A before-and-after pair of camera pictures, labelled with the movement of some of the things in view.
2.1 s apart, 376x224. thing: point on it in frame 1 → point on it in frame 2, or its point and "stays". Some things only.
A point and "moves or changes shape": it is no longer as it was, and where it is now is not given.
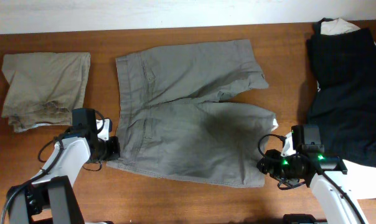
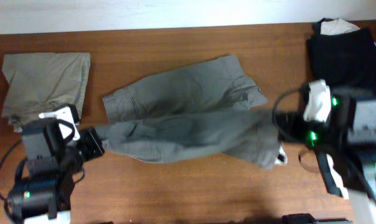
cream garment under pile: [337, 26] stays
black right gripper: [267, 165] → [296, 121]
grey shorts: [170, 123] moves or changes shape
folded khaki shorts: [44, 88] stays
